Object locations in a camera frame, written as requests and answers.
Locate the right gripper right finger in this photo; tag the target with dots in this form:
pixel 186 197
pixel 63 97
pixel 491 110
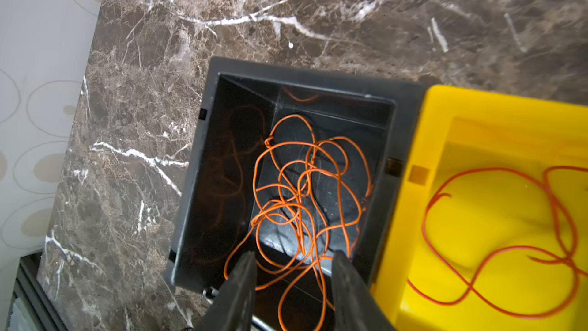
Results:
pixel 355 308

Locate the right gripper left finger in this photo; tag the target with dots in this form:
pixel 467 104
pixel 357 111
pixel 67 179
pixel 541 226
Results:
pixel 233 307

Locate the yellow plastic bin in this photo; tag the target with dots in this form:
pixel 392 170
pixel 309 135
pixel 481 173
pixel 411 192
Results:
pixel 490 228

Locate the black plastic bin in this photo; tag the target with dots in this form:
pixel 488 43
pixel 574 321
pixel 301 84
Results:
pixel 292 165

